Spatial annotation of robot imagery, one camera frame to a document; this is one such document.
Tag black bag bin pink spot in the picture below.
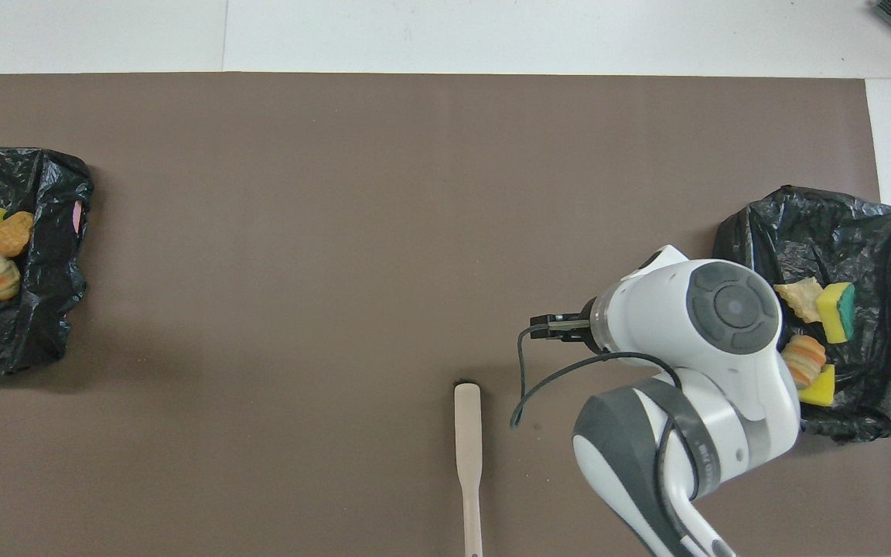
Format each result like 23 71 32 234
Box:
0 145 94 378

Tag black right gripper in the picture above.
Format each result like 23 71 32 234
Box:
530 298 598 344

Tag orange striped bread piece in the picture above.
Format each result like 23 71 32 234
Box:
780 334 828 390

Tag beige hand brush black bristles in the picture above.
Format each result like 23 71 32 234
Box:
453 381 484 557

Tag black trash bag bin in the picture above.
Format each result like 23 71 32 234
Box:
706 185 891 443

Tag brown table mat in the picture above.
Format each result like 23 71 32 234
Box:
0 73 891 557

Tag brown round bread piece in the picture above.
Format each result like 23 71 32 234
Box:
0 211 35 258

